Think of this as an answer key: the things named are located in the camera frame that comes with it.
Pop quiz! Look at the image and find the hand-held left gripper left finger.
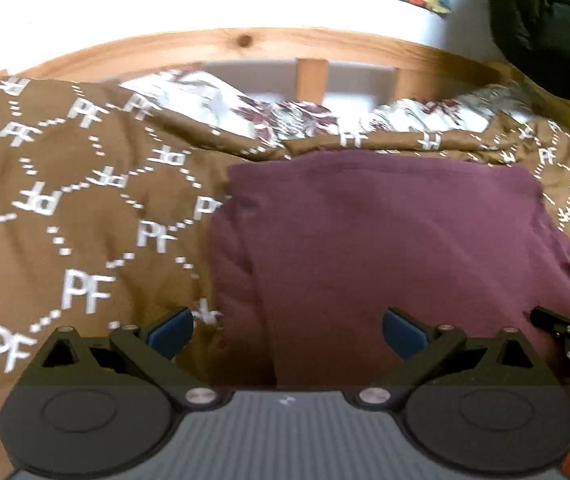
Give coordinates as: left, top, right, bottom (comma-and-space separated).
27, 306, 221, 408

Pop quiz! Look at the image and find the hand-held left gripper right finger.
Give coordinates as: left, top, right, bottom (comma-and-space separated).
354, 307, 548, 408

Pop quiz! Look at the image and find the maroon knit sweater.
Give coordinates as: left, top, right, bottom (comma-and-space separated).
207, 151, 570, 391

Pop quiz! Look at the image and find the brown printed blanket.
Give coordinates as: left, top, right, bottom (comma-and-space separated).
0, 72, 570, 461

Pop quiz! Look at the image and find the white floral bedsheet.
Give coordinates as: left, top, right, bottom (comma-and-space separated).
117, 67, 531, 146

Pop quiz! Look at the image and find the black padded jacket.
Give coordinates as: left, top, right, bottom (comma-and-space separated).
484, 0, 570, 102

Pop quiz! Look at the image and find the wooden bed frame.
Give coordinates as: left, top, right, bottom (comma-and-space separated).
0, 26, 570, 161

